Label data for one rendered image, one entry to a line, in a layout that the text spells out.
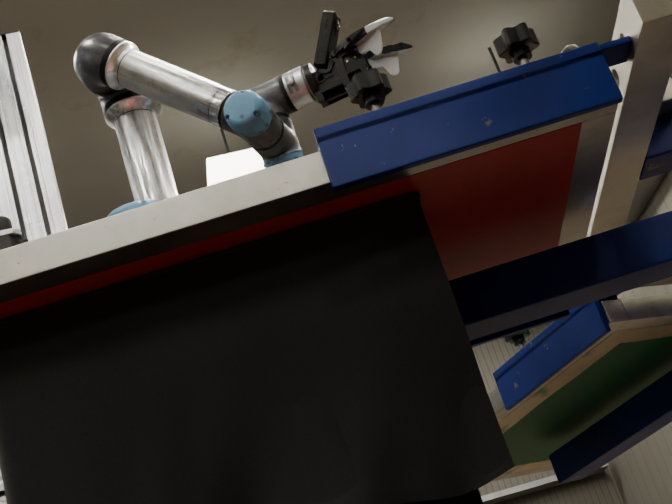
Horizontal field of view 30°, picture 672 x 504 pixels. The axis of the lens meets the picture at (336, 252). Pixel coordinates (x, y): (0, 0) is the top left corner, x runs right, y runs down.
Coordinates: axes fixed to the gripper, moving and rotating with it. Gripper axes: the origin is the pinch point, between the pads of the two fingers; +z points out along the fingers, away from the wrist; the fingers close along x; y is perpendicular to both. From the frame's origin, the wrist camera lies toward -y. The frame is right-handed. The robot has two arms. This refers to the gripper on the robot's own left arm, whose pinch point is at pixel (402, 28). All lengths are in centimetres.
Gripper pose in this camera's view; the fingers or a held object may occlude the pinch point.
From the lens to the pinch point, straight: 239.7
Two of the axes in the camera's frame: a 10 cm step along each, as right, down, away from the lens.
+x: -2.8, -1.9, -9.4
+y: 3.3, 9.0, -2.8
